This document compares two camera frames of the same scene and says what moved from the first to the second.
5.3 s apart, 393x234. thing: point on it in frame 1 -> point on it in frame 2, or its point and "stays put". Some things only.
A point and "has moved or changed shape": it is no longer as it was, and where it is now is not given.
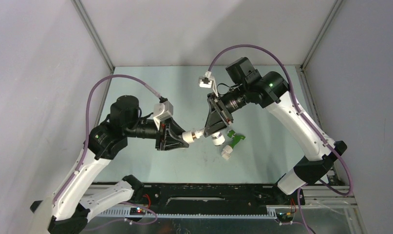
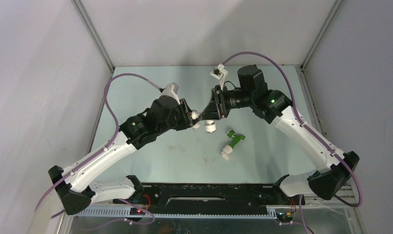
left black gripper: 167,142 -> 186,112
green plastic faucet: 236,139 stays put
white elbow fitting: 189,136 -> 197,125
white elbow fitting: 227,152 stays put
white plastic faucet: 218,138 has moved or changed shape
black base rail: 214,196 stays put
